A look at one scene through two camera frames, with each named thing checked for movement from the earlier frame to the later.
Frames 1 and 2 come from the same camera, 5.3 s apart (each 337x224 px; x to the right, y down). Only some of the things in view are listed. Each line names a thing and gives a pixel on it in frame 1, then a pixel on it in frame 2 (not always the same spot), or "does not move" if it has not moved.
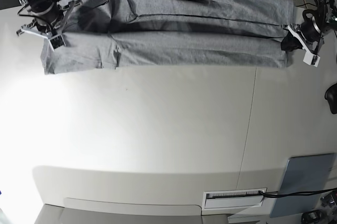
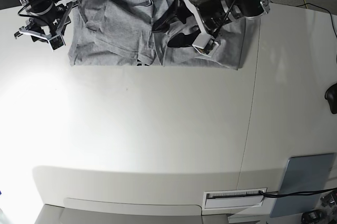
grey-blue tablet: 304,173 does not move
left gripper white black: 306,36 -> 212,14
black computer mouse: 330,95 does not move
